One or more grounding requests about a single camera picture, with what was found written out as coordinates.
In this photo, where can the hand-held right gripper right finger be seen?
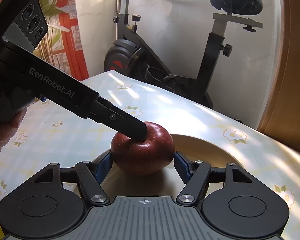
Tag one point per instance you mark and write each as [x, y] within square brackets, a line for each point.
[181, 165]

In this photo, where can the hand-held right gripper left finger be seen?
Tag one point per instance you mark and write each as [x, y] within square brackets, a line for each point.
[103, 166]

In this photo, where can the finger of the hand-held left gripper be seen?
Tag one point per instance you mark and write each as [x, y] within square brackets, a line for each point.
[125, 123]

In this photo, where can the cream ceramic plate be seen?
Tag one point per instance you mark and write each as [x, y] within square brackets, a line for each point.
[202, 150]

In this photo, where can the red apple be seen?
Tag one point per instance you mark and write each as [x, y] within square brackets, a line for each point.
[145, 157]

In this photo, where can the person's left hand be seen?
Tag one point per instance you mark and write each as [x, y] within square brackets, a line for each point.
[5, 137]

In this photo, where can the black exercise bike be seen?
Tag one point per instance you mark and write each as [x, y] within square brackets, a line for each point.
[212, 62]

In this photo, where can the wooden chair back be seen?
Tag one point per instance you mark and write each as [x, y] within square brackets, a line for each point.
[295, 80]

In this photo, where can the red window frame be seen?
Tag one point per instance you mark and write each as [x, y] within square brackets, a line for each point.
[75, 62]

